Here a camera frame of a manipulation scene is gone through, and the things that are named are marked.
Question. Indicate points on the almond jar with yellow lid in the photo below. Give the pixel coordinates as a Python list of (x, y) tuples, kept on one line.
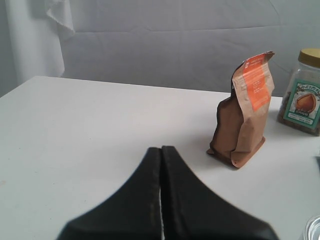
[(300, 106)]

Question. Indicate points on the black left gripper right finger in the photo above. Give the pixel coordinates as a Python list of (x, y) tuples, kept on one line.
[(191, 211)]

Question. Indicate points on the kraft pouch with orange label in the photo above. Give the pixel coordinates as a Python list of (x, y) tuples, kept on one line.
[(241, 118)]

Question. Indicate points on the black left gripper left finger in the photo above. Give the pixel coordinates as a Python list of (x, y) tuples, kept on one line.
[(133, 212)]

